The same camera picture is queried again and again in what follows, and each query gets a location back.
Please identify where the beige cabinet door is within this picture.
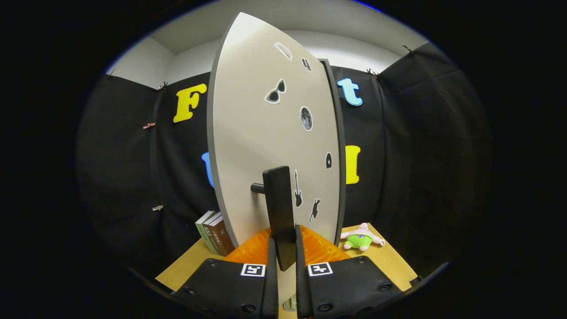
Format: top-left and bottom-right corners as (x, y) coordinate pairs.
(207, 12), (342, 249)

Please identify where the black backdrop cloth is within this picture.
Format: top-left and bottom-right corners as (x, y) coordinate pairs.
(75, 41), (494, 284)

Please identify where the green book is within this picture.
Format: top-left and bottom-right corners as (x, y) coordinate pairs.
(195, 210), (220, 256)

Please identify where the grey cabinet body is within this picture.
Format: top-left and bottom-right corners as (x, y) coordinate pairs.
(320, 58), (347, 245)

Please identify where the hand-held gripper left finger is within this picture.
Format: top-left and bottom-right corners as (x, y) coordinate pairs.
(171, 226), (280, 319)

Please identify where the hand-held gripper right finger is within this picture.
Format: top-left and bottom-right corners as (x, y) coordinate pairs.
(295, 225), (421, 319)

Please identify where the black door handle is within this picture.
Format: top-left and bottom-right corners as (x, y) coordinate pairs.
(250, 166), (296, 272)

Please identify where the green and pink plush toy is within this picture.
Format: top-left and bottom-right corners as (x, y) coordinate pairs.
(340, 223), (386, 252)

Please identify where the grey-green book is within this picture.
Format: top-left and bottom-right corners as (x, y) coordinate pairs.
(203, 213), (226, 257)

